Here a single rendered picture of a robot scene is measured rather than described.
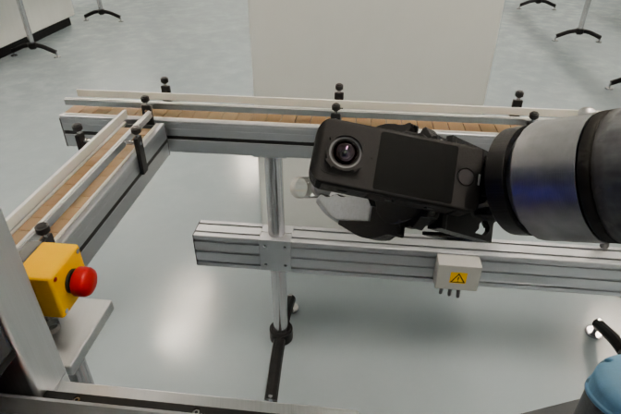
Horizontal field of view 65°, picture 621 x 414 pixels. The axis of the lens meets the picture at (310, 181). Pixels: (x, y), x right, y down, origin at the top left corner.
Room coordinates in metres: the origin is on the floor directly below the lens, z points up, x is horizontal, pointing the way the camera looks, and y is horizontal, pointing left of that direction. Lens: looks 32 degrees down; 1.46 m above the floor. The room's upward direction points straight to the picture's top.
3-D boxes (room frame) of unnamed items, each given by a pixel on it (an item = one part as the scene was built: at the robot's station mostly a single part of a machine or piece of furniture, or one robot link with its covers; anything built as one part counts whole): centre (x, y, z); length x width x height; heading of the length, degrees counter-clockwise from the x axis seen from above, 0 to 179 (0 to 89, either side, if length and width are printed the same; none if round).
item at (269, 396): (1.18, 0.10, 0.07); 0.50 x 0.08 x 0.14; 174
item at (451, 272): (1.06, -0.42, 0.50); 0.12 x 0.05 x 0.09; 84
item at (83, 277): (0.49, 0.31, 1.00); 0.04 x 0.04 x 0.04; 84
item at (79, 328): (0.52, 0.40, 0.87); 0.14 x 0.13 x 0.02; 84
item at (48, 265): (0.50, 0.36, 1.00); 0.08 x 0.07 x 0.07; 84
